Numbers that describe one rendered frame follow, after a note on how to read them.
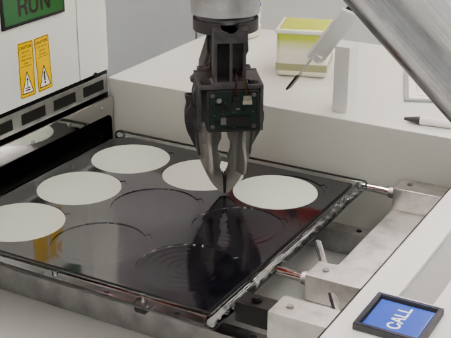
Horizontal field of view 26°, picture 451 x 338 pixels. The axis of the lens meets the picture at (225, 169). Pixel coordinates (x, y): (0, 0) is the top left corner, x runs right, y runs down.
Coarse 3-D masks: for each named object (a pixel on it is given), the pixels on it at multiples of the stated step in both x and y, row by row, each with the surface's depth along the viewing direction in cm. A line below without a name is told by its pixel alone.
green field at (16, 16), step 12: (12, 0) 116; (24, 0) 118; (36, 0) 120; (48, 0) 122; (60, 0) 124; (12, 12) 116; (24, 12) 118; (36, 12) 120; (48, 12) 122; (12, 24) 117
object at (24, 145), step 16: (64, 112) 129; (80, 112) 130; (96, 112) 133; (112, 112) 137; (32, 128) 124; (48, 128) 125; (64, 128) 128; (80, 128) 131; (112, 128) 137; (0, 144) 118; (16, 144) 120; (32, 144) 123; (0, 160) 118
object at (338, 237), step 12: (324, 228) 118; (336, 228) 118; (348, 228) 118; (360, 228) 118; (312, 240) 120; (324, 240) 119; (336, 240) 118; (348, 240) 117; (360, 240) 116; (348, 252) 118
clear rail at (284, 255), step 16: (352, 192) 115; (336, 208) 111; (320, 224) 107; (304, 240) 104; (288, 256) 101; (256, 272) 97; (272, 272) 98; (240, 288) 94; (256, 288) 95; (224, 304) 91; (224, 320) 90
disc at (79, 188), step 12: (48, 180) 119; (60, 180) 119; (72, 180) 119; (84, 180) 119; (96, 180) 119; (108, 180) 119; (48, 192) 115; (60, 192) 115; (72, 192) 115; (84, 192) 115; (96, 192) 115; (108, 192) 115; (60, 204) 112; (72, 204) 112; (84, 204) 112
